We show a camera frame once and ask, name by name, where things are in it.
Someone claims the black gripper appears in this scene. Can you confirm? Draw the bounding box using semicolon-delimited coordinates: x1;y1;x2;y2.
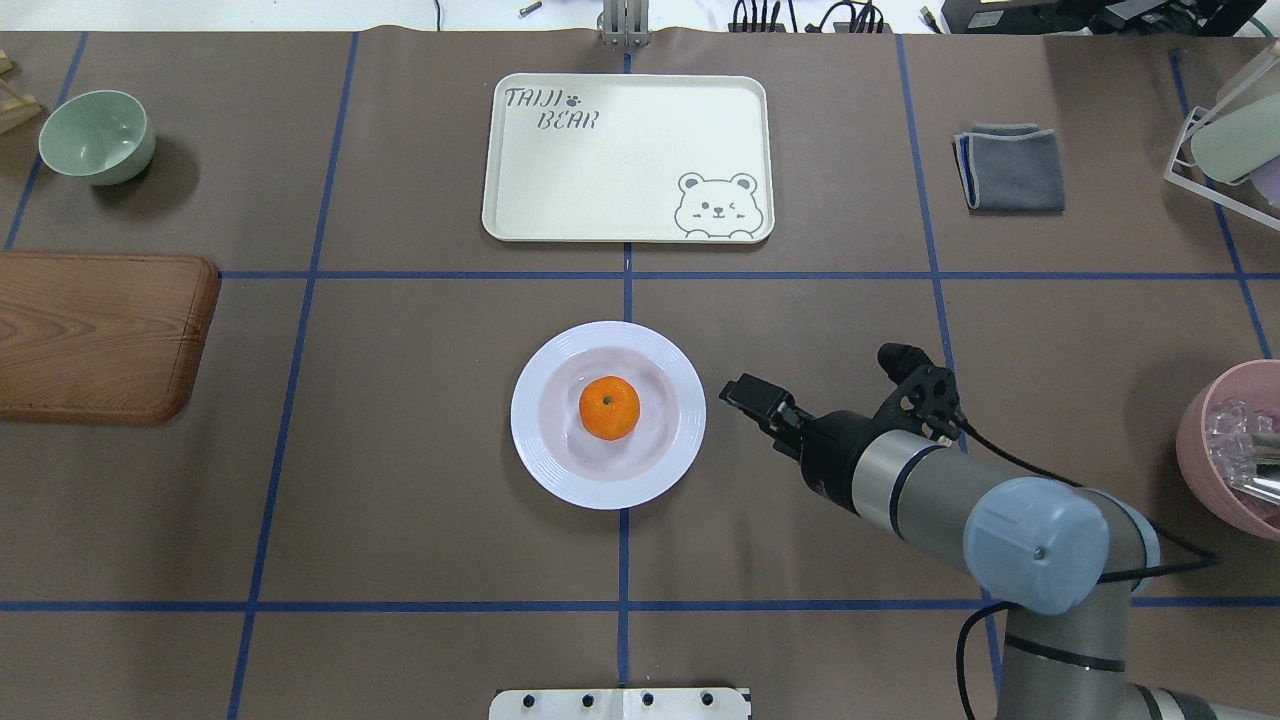
719;375;829;465

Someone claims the orange fruit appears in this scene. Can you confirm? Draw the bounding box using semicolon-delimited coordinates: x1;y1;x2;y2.
579;375;641;442

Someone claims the white plate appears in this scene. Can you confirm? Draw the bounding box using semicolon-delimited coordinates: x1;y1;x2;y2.
509;322;707;510

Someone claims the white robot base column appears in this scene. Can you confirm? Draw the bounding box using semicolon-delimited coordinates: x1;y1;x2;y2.
488;687;754;719

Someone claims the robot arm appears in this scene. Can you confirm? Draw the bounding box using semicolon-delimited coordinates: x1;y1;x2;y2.
719;365;1252;719

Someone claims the cream bear tray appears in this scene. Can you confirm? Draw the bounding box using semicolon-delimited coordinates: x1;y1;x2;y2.
481;73;776;243

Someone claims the grey folded cloth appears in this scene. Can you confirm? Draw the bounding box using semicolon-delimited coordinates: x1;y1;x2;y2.
954;123;1066;214

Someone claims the clear ice cubes pile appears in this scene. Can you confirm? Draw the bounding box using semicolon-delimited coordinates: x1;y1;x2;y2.
1204;397;1279;484

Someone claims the pink bowl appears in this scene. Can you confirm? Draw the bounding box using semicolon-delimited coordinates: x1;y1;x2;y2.
1175;359;1279;542

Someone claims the metal scoop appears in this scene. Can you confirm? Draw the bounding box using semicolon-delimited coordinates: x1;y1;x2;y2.
1222;433;1279;505

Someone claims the green cup on rack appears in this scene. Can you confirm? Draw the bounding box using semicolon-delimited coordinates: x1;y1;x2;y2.
1190;94;1279;183

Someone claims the lilac cup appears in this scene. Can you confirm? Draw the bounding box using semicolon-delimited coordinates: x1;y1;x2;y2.
1249;156;1280;208

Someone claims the wooden cutting board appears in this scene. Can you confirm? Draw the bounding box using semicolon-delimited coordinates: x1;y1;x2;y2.
1;251;220;425

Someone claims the green bowl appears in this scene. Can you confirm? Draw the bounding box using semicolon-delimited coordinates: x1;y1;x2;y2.
38;90;157;186

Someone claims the wooden cup rack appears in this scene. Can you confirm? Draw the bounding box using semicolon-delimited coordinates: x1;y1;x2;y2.
0;50;44;135

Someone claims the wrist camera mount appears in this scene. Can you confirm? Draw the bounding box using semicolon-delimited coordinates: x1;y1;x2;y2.
872;343;966;445

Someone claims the aluminium frame post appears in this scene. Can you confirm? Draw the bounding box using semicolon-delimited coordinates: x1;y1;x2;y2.
596;0;652;49

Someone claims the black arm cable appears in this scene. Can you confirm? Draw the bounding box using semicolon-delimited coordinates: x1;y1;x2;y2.
955;415;1222;720

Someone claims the white wire cup rack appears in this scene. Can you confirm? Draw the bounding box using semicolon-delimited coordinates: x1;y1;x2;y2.
1164;38;1279;231

